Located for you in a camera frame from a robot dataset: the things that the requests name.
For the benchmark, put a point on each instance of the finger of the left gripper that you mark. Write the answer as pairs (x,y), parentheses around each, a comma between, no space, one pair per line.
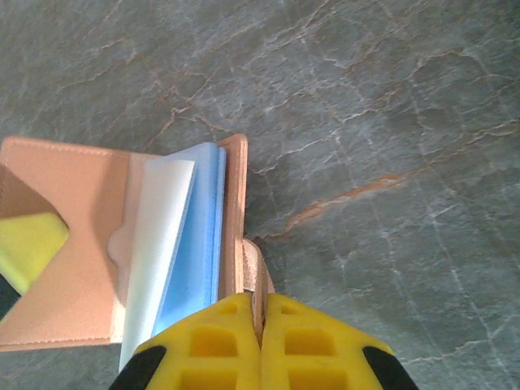
(28,243)

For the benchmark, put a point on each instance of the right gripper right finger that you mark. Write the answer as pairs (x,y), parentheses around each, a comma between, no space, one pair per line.
(321,349)

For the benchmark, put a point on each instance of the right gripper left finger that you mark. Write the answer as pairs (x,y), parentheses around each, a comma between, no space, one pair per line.
(203,349)

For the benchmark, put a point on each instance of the wooden cutting board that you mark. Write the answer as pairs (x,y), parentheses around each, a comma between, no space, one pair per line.
(81,183)

